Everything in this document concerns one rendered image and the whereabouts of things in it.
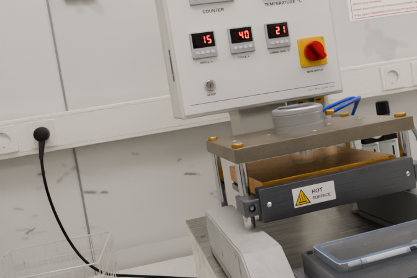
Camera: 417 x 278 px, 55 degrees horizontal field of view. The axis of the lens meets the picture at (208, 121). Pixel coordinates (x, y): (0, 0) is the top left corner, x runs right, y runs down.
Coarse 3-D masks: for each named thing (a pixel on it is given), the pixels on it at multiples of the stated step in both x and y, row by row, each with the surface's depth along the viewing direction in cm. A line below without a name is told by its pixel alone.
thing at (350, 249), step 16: (400, 224) 45; (416, 224) 45; (336, 240) 44; (352, 240) 43; (368, 240) 42; (384, 240) 42; (400, 240) 41; (416, 240) 40; (336, 256) 40; (352, 256) 39; (368, 256) 39
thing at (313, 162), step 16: (272, 160) 68; (288, 160) 66; (304, 160) 62; (320, 160) 62; (336, 160) 60; (352, 160) 58; (368, 160) 56; (256, 176) 57; (272, 176) 56; (288, 176) 54; (304, 176) 54
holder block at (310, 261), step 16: (304, 256) 44; (416, 256) 39; (304, 272) 44; (320, 272) 40; (336, 272) 38; (352, 272) 38; (368, 272) 37; (384, 272) 37; (400, 272) 36; (416, 272) 36
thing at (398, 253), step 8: (400, 248) 39; (408, 248) 39; (416, 248) 40; (320, 256) 41; (376, 256) 39; (384, 256) 39; (392, 256) 39; (400, 256) 39; (328, 264) 40; (336, 264) 38; (344, 264) 38; (352, 264) 38; (360, 264) 38; (368, 264) 38
